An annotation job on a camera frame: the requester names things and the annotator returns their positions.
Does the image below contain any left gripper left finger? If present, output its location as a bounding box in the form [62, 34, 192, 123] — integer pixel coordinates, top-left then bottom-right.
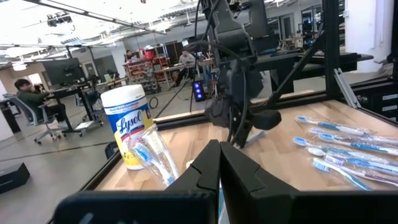
[54, 139, 221, 224]

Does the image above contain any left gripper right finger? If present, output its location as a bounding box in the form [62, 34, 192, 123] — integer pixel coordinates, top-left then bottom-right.
[221, 141, 398, 224]

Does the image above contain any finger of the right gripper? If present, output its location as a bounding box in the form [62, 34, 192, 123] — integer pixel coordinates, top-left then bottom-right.
[207, 98, 233, 128]
[241, 108, 282, 147]

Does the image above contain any computer tower with LEDs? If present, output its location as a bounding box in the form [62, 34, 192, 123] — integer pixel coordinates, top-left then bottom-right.
[192, 80, 206, 103]

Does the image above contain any red parts shelf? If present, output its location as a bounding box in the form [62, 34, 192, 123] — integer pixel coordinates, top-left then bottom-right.
[123, 46, 163, 95]

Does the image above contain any Lysol wipes canister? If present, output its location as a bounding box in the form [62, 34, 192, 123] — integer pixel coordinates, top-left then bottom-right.
[99, 83, 155, 171]

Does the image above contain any pile of blue toothbrushes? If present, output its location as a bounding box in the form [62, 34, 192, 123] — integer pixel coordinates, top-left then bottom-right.
[307, 126, 398, 146]

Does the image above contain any black drawer cabinet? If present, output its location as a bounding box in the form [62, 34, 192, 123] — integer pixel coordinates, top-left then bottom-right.
[354, 77, 398, 124]

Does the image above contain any white building pillar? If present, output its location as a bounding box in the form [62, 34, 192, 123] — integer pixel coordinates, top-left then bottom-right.
[344, 0, 395, 75]
[109, 42, 127, 80]

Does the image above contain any black office desk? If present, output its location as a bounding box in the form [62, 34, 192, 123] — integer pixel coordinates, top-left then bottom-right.
[46, 81, 105, 138]

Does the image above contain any black computer monitor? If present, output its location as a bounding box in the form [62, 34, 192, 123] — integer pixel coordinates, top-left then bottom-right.
[42, 57, 85, 87]

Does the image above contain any black flat box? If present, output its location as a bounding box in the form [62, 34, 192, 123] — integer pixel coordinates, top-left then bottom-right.
[0, 161, 31, 195]

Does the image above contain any grey office chair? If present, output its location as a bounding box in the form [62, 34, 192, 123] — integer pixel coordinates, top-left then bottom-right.
[8, 95, 63, 146]

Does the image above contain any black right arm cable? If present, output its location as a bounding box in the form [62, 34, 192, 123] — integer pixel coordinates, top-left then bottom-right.
[188, 0, 249, 147]

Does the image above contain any coiled black floor cable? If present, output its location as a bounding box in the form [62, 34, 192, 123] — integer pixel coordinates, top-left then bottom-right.
[148, 95, 160, 110]

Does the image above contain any silver frame corner brace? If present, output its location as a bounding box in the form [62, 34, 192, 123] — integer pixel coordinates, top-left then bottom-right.
[333, 67, 362, 109]

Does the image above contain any black metal rig frame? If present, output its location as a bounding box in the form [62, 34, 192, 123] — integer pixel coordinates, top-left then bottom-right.
[79, 0, 398, 192]

